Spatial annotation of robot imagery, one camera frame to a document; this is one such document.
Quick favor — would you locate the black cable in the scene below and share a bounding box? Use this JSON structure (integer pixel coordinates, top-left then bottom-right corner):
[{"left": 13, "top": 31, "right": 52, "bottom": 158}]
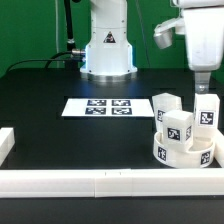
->
[{"left": 4, "top": 48, "right": 87, "bottom": 76}]

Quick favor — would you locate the white round stool seat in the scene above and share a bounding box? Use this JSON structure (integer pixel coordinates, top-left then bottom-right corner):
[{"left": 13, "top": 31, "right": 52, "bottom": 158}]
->
[{"left": 153, "top": 132, "right": 215, "bottom": 168}]

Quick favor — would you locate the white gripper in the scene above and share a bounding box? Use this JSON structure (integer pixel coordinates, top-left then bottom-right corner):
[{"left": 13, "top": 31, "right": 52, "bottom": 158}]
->
[{"left": 182, "top": 7, "right": 224, "bottom": 94}]

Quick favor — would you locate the black vertical pole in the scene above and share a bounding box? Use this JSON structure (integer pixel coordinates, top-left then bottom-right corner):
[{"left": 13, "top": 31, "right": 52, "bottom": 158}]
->
[{"left": 63, "top": 0, "right": 78, "bottom": 69}]

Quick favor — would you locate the white tag sheet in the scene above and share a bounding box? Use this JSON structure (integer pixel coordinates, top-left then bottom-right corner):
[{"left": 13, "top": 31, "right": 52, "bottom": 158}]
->
[{"left": 62, "top": 98, "right": 154, "bottom": 117}]

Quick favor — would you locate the white fence bar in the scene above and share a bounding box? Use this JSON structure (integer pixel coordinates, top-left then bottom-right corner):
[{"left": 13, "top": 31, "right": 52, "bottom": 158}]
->
[
  {"left": 0, "top": 127, "right": 15, "bottom": 166},
  {"left": 214, "top": 131, "right": 224, "bottom": 168},
  {"left": 0, "top": 168, "right": 224, "bottom": 198}
]

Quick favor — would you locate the white front fence bar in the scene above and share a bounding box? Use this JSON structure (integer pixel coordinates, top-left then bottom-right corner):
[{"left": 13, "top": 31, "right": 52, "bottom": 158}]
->
[{"left": 0, "top": 168, "right": 224, "bottom": 198}]

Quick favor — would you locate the white right fence bar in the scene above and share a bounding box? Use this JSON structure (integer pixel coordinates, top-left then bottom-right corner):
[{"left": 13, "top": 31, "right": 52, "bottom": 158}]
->
[{"left": 214, "top": 131, "right": 224, "bottom": 168}]

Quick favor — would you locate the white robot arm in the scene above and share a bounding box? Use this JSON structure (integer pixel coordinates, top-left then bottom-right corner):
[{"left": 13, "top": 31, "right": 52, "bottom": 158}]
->
[{"left": 80, "top": 0, "right": 224, "bottom": 94}]

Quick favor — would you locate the white left fence bar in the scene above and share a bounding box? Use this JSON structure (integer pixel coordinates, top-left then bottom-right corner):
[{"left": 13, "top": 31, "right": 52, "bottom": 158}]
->
[{"left": 0, "top": 127, "right": 15, "bottom": 166}]

